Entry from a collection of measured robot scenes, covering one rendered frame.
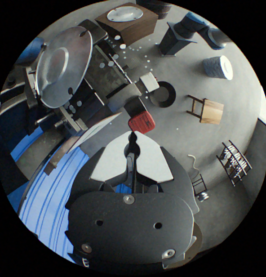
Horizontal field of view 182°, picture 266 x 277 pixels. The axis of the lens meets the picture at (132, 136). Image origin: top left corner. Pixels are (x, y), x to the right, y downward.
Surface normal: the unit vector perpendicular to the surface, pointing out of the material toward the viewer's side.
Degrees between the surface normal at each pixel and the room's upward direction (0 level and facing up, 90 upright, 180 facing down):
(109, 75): 0
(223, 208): 90
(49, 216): 90
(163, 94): 0
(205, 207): 90
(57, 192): 90
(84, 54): 0
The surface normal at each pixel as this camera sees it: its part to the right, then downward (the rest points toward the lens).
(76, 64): -0.07, 0.55
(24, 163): 0.84, -0.42
